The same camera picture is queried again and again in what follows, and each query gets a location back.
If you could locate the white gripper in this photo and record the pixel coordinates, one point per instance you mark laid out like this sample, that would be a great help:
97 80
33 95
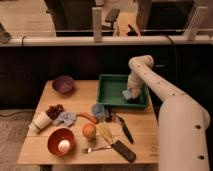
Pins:
134 86

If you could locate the green plastic tray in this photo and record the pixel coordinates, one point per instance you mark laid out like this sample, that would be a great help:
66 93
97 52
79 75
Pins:
110 93

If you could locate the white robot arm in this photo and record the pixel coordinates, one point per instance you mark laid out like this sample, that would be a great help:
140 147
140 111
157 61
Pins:
182 121

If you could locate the dark red small object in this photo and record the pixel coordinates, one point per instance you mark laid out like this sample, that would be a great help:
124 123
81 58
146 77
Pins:
109 116

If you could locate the blue small cup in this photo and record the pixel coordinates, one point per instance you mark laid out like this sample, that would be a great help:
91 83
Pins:
98 111

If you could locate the yellow corn brush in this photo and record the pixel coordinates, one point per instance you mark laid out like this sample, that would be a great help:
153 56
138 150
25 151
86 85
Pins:
105 132

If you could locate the black office chair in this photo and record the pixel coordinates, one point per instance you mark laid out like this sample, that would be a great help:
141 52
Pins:
111 18

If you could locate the orange carrot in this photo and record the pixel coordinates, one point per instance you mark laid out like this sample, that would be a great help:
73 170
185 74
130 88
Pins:
88 116

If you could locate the black remote control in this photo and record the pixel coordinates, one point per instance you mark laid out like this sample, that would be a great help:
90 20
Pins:
122 149

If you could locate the orange fruit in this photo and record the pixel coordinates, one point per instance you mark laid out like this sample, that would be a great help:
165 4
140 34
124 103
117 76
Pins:
89 131

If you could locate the purple bowl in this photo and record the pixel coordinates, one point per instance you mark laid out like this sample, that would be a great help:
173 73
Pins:
63 84

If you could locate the blue crumpled cloth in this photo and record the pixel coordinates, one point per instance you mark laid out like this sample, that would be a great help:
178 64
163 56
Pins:
65 118

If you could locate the silver fork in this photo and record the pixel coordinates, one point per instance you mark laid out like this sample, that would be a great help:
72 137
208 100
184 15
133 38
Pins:
91 149

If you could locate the bunch of dark grapes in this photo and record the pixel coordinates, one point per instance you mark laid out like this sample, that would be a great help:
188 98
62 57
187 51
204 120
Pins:
54 111

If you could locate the red bowl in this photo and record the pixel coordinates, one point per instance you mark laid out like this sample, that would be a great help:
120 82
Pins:
56 137

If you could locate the white egg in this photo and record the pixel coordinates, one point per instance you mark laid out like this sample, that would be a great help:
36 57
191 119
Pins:
64 145

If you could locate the white paper cup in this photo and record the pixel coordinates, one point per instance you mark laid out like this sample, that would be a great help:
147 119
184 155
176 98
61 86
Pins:
41 121

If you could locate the black handled knife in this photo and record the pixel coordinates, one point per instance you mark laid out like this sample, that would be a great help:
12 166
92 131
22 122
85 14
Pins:
125 129

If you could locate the white horizontal rail pipe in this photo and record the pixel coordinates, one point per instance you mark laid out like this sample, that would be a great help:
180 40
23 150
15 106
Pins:
105 41

